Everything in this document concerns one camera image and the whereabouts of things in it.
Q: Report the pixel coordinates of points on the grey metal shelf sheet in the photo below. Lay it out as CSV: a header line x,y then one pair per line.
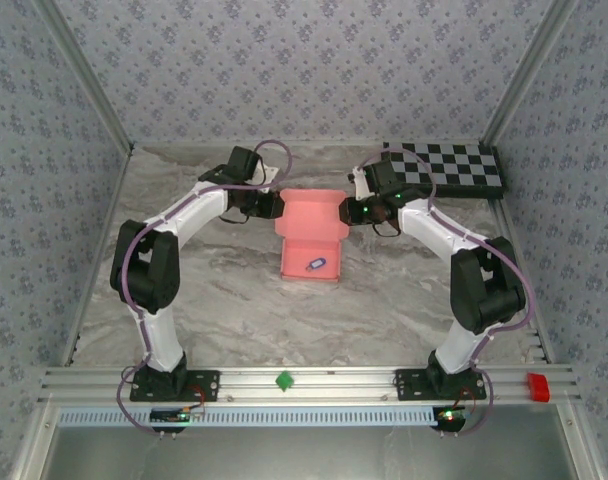
x,y
309,455

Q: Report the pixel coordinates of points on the aluminium upright frame post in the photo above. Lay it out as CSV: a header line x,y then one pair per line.
x,y
528,75
88,75

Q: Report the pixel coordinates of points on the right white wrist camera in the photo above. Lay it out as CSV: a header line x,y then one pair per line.
x,y
360,182

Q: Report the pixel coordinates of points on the red block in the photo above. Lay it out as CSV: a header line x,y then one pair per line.
x,y
538,387

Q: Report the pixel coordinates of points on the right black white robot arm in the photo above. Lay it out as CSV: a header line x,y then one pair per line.
x,y
484,290

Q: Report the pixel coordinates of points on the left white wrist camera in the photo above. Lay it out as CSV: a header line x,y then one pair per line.
x,y
269,172

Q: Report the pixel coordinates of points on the wide aluminium mounting rail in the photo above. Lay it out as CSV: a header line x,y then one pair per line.
x,y
334,382

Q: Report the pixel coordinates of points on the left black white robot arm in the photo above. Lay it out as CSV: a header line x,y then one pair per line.
x,y
149,270

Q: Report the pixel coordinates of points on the aluminium frame leg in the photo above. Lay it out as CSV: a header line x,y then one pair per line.
x,y
581,445
31,445

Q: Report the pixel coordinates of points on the pink paper box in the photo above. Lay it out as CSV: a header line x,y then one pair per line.
x,y
309,220

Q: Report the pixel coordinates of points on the aluminium table end rail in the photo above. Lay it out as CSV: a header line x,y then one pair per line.
x,y
184,144

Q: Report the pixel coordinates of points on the black grey checkerboard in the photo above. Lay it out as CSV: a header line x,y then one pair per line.
x,y
459,167

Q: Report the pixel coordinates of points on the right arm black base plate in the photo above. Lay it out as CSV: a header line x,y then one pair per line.
x,y
406,385

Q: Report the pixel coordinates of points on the green block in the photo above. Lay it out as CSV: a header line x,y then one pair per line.
x,y
284,381

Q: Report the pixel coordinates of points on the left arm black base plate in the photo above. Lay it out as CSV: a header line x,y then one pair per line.
x,y
209,385

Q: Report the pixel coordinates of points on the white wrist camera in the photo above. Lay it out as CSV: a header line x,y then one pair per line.
x,y
360,182
269,172

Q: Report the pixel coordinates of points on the blue key tag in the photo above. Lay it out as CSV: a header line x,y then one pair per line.
x,y
315,264

